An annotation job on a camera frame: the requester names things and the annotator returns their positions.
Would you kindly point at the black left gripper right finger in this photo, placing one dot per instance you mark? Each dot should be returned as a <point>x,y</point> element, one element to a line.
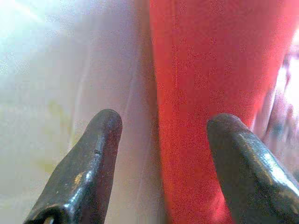
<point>252,182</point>

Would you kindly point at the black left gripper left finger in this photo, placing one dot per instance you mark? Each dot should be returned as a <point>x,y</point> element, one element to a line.
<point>88,177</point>

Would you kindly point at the pink cartoon blanket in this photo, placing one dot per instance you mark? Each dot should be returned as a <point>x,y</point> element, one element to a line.
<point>287,93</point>

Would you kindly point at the red cushion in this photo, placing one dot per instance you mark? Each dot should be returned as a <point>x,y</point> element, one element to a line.
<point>198,70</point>

